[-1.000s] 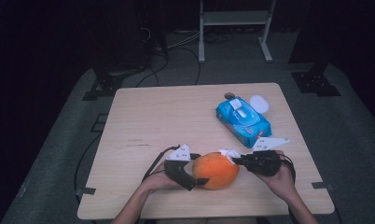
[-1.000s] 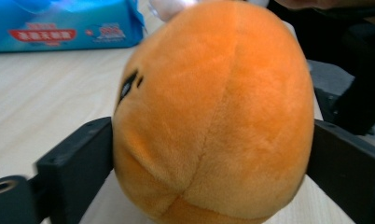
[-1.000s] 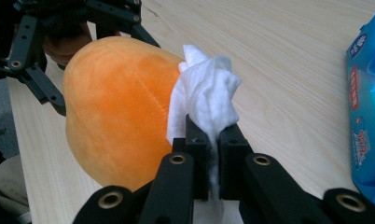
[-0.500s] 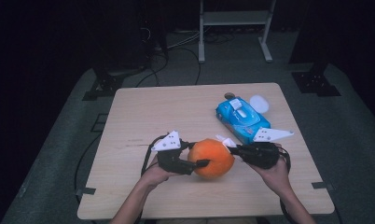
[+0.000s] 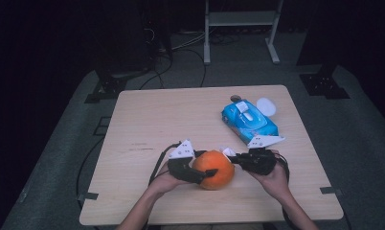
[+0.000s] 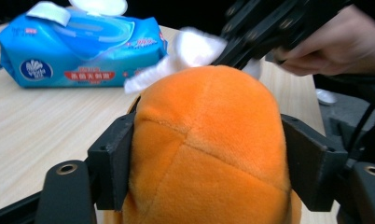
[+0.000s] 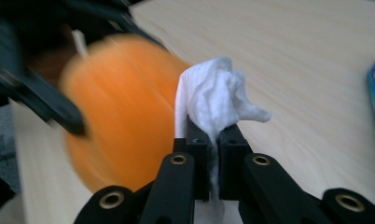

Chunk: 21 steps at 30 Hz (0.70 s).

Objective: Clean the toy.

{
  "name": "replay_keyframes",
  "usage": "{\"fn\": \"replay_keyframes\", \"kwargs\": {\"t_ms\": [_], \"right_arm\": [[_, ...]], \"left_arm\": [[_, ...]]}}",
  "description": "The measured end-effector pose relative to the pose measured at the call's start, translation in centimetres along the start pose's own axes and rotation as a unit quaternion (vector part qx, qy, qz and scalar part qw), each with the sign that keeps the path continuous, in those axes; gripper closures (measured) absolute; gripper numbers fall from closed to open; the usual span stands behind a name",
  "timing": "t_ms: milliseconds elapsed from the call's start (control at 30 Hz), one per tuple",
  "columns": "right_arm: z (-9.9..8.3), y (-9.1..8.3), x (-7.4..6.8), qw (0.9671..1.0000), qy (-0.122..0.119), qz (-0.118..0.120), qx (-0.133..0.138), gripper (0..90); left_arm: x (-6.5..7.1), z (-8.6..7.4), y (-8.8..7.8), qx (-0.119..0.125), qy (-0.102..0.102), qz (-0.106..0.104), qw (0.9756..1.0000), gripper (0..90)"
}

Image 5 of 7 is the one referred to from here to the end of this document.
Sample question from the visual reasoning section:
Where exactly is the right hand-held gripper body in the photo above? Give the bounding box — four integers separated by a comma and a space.
241, 134, 286, 176

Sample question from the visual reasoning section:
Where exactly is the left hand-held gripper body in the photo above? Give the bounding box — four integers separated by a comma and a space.
167, 138, 208, 185

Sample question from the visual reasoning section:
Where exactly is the orange plush toy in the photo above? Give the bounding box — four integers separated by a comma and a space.
192, 149, 236, 192

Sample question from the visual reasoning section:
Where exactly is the white wet wipe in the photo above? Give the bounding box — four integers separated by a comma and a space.
218, 146, 238, 158

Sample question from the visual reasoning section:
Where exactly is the blue wet wipes pack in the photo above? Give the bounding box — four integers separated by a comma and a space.
221, 99, 280, 146

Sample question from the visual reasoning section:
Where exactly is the person's left hand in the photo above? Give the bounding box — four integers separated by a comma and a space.
147, 160, 189, 196

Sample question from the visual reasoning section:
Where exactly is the person's right hand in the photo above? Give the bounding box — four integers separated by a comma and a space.
247, 149, 292, 201

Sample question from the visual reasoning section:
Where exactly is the white round lid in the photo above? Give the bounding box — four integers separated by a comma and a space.
256, 97, 278, 117

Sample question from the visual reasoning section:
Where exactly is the grey tape strip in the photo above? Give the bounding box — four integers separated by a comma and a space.
319, 186, 344, 196
78, 191, 100, 202

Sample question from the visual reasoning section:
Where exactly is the black stand base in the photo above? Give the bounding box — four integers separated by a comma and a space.
298, 63, 351, 101
84, 63, 150, 104

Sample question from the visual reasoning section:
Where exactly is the white metal stand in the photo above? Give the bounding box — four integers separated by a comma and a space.
203, 0, 284, 66

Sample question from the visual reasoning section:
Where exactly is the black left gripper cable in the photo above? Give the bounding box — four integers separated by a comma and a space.
147, 142, 183, 187

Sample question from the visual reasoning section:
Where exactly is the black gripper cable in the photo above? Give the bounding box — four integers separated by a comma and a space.
272, 152, 291, 184
147, 142, 183, 187

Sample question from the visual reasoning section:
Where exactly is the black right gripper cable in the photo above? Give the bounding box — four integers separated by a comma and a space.
272, 152, 291, 184

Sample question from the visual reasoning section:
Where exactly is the black tape frame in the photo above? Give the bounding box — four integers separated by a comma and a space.
92, 116, 112, 137

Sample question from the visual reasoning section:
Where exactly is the long black floor cable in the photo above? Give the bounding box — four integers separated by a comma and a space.
75, 136, 105, 205

